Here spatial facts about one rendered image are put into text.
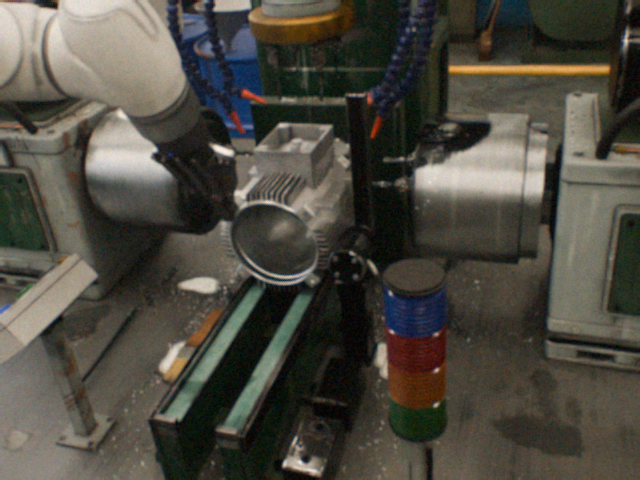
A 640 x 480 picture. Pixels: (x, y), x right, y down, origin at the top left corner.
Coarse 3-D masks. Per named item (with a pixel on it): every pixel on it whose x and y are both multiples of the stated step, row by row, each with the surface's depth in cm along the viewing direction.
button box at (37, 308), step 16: (64, 272) 98; (80, 272) 100; (32, 288) 94; (48, 288) 95; (64, 288) 97; (80, 288) 99; (16, 304) 91; (32, 304) 92; (48, 304) 94; (64, 304) 96; (0, 320) 88; (16, 320) 89; (32, 320) 91; (48, 320) 93; (0, 336) 89; (16, 336) 88; (32, 336) 90; (0, 352) 91; (16, 352) 90
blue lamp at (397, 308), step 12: (384, 288) 64; (444, 288) 63; (384, 300) 65; (396, 300) 63; (408, 300) 62; (420, 300) 62; (432, 300) 63; (444, 300) 64; (396, 312) 64; (408, 312) 63; (420, 312) 63; (432, 312) 63; (444, 312) 65; (396, 324) 65; (408, 324) 64; (420, 324) 64; (432, 324) 64; (444, 324) 65; (408, 336) 64; (420, 336) 64
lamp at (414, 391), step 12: (396, 372) 68; (432, 372) 67; (444, 372) 69; (396, 384) 69; (408, 384) 68; (420, 384) 67; (432, 384) 68; (444, 384) 69; (396, 396) 70; (408, 396) 68; (420, 396) 68; (432, 396) 68
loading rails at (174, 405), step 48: (240, 288) 117; (240, 336) 109; (288, 336) 106; (336, 336) 121; (192, 384) 98; (240, 384) 111; (288, 384) 102; (192, 432) 96; (240, 432) 88; (288, 432) 104
